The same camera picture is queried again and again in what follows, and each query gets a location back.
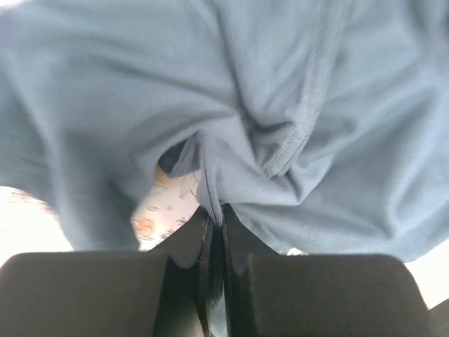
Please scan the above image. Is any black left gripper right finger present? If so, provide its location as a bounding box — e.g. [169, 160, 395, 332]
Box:
[222, 206, 431, 336]

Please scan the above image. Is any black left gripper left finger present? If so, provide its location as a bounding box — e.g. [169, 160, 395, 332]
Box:
[1, 209, 213, 336]

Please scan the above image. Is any blue grey t shirt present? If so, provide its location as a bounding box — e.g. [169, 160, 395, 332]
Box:
[1, 1, 448, 260]

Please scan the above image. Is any floral patterned table mat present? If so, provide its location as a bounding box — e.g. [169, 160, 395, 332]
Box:
[1, 169, 448, 308]

